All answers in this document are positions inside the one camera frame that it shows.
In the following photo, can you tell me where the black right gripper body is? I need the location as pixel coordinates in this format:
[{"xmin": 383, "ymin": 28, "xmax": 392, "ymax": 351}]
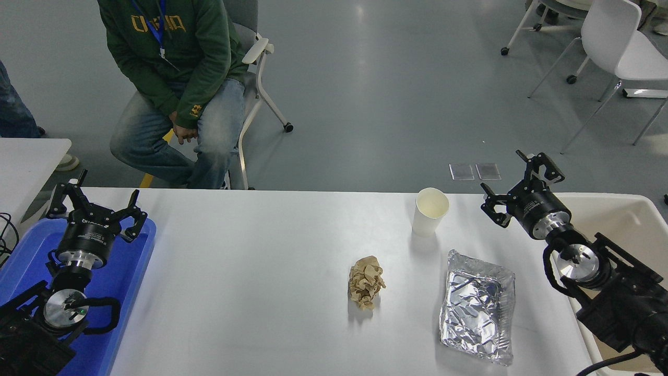
[{"xmin": 506, "ymin": 180, "xmax": 572, "ymax": 239}]

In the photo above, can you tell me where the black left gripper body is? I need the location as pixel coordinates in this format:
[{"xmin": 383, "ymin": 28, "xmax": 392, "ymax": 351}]
[{"xmin": 57, "ymin": 208, "xmax": 123, "ymax": 263}]

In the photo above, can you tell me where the white paper cup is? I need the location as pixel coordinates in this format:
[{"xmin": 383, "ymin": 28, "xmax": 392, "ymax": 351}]
[{"xmin": 411, "ymin": 187, "xmax": 450, "ymax": 238}]

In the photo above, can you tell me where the silver foil tray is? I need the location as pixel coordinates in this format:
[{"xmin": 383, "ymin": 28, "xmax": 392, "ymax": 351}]
[{"xmin": 438, "ymin": 249, "xmax": 516, "ymax": 366}]

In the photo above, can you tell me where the seated person's left hand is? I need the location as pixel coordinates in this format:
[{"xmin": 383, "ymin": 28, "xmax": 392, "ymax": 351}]
[{"xmin": 173, "ymin": 124, "xmax": 199, "ymax": 146}]

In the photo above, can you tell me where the blue plastic tray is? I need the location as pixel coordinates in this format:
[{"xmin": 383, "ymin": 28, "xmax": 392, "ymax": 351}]
[{"xmin": 0, "ymin": 217, "xmax": 157, "ymax": 376}]

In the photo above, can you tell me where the white side table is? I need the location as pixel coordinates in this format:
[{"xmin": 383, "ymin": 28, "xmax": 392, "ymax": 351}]
[{"xmin": 0, "ymin": 138, "xmax": 72, "ymax": 222}]

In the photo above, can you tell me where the large pale plastic bin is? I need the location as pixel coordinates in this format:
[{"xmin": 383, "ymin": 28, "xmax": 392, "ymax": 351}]
[{"xmin": 553, "ymin": 192, "xmax": 668, "ymax": 376}]

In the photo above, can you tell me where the white plastic chair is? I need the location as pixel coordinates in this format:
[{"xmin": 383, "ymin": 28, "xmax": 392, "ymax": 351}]
[{"xmin": 527, "ymin": 0, "xmax": 668, "ymax": 155}]

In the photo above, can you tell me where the crumpled tan paper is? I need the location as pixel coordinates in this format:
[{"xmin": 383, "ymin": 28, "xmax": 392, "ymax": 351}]
[{"xmin": 348, "ymin": 255, "xmax": 387, "ymax": 311}]

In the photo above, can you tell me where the white-framed chair on casters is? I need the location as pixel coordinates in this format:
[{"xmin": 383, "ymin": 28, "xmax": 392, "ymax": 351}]
[{"xmin": 500, "ymin": 0, "xmax": 595, "ymax": 85}]

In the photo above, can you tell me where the seated person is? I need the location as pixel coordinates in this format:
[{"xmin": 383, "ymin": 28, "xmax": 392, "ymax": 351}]
[{"xmin": 97, "ymin": 0, "xmax": 248, "ymax": 190}]

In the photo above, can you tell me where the gray chair with white armrest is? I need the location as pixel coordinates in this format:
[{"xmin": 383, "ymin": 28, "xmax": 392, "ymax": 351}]
[{"xmin": 125, "ymin": 0, "xmax": 294, "ymax": 191}]

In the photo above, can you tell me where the black cable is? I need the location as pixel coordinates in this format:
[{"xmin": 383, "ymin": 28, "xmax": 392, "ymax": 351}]
[{"xmin": 0, "ymin": 211, "xmax": 20, "ymax": 267}]

